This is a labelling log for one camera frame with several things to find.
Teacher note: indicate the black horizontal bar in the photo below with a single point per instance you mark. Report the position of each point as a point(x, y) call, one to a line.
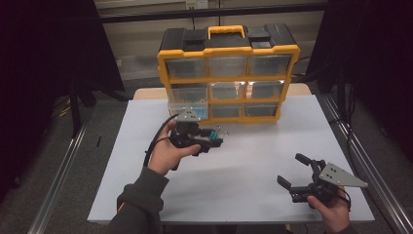
point(211, 13)

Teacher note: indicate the clear plastic bin drawer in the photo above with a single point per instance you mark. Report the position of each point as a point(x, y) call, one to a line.
point(188, 97)

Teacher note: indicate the yellow and black organizer box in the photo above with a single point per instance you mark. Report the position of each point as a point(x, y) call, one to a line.
point(227, 42)

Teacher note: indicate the grid of clear drawers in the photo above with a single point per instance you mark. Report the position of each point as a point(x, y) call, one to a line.
point(228, 66)

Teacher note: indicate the person's right hand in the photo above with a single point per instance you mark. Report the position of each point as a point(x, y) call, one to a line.
point(332, 214)

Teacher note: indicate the teal binder clip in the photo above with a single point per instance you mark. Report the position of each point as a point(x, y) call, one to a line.
point(215, 134)

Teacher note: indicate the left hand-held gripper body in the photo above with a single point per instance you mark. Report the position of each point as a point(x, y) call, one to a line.
point(186, 130)

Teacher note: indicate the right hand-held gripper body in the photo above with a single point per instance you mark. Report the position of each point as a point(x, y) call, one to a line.
point(334, 177)

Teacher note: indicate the black curtain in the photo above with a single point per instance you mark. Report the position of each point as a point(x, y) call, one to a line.
point(42, 65)
point(373, 58)

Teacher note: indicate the metal floor rail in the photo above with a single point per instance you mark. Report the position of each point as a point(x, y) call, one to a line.
point(58, 175)
point(367, 156)

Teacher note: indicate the person's left hand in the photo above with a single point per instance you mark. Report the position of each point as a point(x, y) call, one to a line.
point(165, 156)

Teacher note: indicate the white table cover sheet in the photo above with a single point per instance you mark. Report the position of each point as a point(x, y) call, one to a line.
point(253, 156)

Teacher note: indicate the white wall socket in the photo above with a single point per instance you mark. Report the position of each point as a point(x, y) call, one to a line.
point(196, 4)

